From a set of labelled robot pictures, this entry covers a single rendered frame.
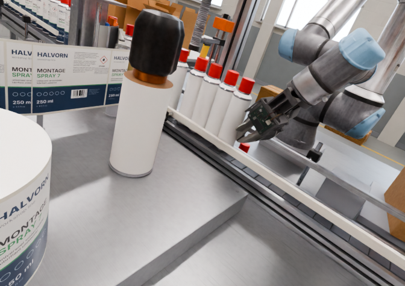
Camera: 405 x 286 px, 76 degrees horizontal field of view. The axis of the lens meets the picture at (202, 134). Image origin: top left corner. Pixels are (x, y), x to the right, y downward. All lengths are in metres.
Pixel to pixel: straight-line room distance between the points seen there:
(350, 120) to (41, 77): 0.82
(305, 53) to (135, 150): 0.44
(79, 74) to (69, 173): 0.22
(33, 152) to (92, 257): 0.16
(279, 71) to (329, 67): 5.90
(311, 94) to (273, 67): 5.95
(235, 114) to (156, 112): 0.26
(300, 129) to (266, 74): 5.64
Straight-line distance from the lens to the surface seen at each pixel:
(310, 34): 0.70
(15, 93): 0.60
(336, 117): 0.92
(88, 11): 0.95
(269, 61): 6.56
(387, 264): 0.66
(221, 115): 0.71
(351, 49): 0.55
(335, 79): 0.56
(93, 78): 0.66
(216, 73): 0.71
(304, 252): 0.62
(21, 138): 0.34
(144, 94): 0.45
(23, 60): 0.58
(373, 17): 6.10
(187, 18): 2.38
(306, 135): 0.97
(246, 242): 0.56
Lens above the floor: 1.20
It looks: 25 degrees down
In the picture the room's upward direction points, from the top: 18 degrees clockwise
